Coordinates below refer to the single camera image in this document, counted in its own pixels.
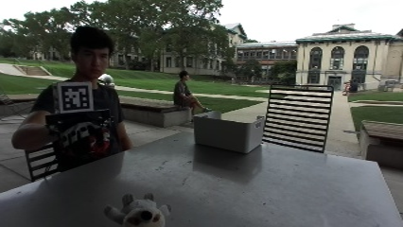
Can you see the white plastic storage bin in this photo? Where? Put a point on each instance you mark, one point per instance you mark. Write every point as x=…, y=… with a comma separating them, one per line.
x=229, y=134

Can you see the long stone bench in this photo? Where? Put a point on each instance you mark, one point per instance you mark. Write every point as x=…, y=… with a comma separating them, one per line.
x=154, y=111

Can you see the outdoor concrete stairs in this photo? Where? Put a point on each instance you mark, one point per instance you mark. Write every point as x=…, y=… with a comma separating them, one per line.
x=33, y=70

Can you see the the person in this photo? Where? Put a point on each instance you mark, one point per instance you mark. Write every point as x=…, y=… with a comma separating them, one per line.
x=106, y=104

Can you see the large green tree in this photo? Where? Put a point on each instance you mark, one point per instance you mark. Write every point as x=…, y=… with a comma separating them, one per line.
x=168, y=25

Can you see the black slatted metal chair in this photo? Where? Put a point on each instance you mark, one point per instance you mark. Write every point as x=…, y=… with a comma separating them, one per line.
x=299, y=117
x=42, y=162

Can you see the cream building with arched windows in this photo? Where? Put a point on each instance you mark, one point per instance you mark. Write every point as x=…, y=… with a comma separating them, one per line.
x=349, y=60

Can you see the white marker cube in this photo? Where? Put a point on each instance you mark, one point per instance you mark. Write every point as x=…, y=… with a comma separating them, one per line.
x=75, y=97

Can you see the white plush toy animal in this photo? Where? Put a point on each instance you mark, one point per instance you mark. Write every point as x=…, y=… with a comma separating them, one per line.
x=140, y=213

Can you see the stone bench with wooden top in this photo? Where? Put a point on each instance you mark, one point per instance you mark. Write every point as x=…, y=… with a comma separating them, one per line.
x=382, y=142

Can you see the brick building with green roof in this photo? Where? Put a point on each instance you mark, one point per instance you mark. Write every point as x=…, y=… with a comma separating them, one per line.
x=267, y=56

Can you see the white round sculpture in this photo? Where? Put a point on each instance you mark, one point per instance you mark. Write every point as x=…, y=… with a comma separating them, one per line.
x=107, y=79

